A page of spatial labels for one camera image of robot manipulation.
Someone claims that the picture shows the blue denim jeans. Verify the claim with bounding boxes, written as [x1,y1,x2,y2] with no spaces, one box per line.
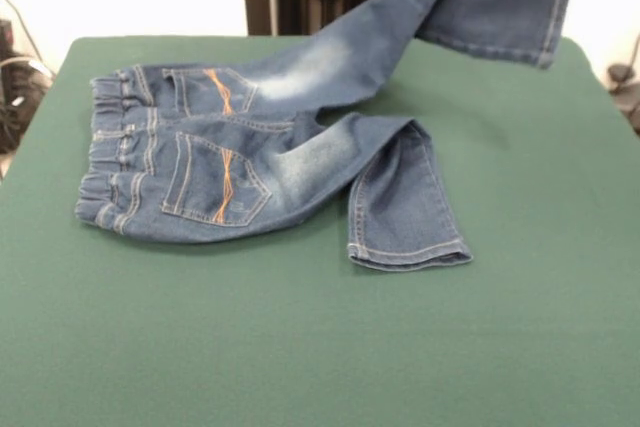
[73,0,575,272]

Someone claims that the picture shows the grey office chair base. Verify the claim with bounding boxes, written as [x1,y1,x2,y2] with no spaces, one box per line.
[606,62,640,136]

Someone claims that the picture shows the dark green table cloth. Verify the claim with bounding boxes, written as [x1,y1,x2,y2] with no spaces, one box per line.
[0,35,640,427]

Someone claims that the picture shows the black equipment pile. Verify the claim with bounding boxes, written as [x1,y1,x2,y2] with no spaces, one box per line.
[0,19,57,154]

